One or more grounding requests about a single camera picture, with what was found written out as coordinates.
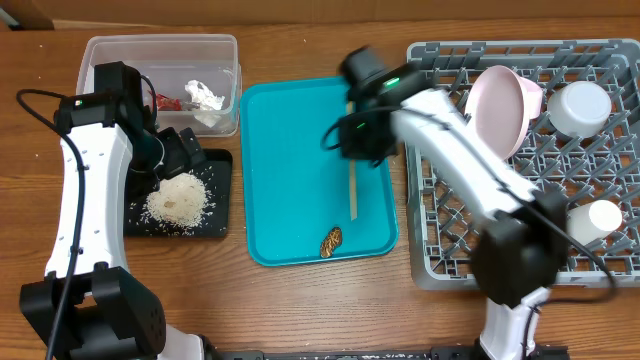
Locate clear plastic bin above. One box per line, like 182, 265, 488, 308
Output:
76, 34, 242, 137

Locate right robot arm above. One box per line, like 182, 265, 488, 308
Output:
334, 47, 568, 359

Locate black tray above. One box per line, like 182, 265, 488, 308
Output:
124, 149, 233, 238

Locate grey dishwasher rack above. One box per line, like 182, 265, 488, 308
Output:
406, 39, 639, 290

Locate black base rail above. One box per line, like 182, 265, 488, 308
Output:
214, 342, 571, 360

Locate brown food scrap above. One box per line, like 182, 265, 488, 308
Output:
320, 227, 343, 258

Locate grey-white bowl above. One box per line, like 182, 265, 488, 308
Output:
547, 81, 612, 138

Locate rice pile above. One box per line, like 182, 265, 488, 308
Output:
141, 173, 216, 235

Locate pink bowl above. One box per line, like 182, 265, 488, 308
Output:
464, 65, 543, 160

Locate red snack wrapper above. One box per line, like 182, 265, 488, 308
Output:
155, 94, 183, 111

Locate teal plastic tray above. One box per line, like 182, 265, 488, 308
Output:
240, 77, 399, 267

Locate white napkin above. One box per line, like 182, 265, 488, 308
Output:
185, 80, 225, 128

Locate white cup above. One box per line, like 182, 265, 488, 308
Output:
567, 200, 623, 246

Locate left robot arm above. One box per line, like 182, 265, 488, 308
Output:
19, 62, 217, 359

